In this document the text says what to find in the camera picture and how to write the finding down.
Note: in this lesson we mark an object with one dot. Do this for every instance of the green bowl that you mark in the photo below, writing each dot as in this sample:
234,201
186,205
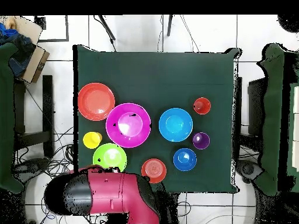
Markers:
109,156

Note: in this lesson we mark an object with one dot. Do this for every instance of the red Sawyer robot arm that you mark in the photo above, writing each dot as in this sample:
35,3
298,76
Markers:
112,191

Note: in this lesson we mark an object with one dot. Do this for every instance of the large pink bowl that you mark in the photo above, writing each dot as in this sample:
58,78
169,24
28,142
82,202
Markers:
128,135

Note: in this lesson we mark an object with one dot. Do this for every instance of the light blue bowl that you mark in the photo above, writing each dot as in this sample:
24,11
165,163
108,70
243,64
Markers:
175,124

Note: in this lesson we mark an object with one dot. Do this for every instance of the small orange bowl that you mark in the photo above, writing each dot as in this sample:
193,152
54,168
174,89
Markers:
154,170

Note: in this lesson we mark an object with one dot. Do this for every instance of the dark green table cloth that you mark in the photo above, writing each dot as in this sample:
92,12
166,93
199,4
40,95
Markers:
151,74

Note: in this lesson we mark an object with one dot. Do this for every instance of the small dark blue bowl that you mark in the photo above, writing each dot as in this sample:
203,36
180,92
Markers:
185,159

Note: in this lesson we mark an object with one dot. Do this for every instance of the purple cup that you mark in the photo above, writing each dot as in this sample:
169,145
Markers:
201,141

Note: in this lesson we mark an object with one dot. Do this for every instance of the orange cup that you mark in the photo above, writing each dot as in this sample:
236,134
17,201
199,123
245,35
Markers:
202,106

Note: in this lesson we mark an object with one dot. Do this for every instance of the large shallow orange bowl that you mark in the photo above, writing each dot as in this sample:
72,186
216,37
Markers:
95,101

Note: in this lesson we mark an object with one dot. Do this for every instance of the yellow cup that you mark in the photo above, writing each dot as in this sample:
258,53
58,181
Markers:
91,140

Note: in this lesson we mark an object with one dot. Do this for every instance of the black box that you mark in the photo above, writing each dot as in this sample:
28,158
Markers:
257,105

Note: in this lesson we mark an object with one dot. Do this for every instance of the green cloth covered table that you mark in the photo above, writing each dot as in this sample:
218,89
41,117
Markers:
5,116
272,116

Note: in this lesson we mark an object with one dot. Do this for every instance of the white boxes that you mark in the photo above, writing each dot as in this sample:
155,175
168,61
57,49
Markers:
296,128

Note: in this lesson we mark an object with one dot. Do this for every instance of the beige board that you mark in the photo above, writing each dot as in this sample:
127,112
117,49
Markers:
26,28

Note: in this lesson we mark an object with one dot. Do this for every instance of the black stool frame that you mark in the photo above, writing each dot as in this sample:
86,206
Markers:
48,105

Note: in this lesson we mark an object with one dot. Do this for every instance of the black camera tripod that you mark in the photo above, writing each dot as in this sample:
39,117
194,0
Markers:
108,29

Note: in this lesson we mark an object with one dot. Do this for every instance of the black floor frame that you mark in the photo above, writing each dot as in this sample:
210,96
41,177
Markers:
53,40

